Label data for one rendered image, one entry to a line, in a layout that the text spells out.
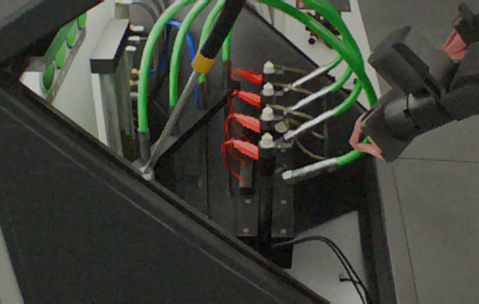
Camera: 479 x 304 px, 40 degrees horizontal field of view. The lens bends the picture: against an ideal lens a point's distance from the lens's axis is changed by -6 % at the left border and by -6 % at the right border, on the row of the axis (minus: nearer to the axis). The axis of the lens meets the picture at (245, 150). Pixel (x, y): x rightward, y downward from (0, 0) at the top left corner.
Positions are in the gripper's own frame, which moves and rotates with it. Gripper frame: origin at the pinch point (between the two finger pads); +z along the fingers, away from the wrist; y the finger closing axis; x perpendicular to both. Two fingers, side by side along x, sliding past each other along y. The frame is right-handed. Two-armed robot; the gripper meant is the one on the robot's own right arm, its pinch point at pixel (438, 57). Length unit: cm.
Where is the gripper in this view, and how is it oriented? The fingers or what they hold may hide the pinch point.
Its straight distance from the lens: 122.1
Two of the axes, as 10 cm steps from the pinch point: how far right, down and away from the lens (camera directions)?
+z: -6.9, 4.3, 5.9
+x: -3.0, 5.7, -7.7
